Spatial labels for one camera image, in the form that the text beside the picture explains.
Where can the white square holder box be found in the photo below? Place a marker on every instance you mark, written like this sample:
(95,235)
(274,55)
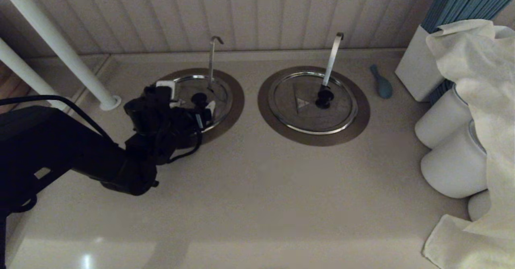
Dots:
(416,72)

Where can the small blue plastic spoon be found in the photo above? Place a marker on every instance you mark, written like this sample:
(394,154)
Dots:
(384,87)

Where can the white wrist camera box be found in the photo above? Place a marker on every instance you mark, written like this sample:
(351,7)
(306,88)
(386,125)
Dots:
(165,89)

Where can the cream cloth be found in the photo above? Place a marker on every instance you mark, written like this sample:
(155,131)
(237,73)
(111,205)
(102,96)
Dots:
(483,80)

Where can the white pole with base flange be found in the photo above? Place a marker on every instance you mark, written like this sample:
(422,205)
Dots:
(60,44)

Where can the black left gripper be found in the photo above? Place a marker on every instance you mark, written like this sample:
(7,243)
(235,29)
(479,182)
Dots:
(181,120)

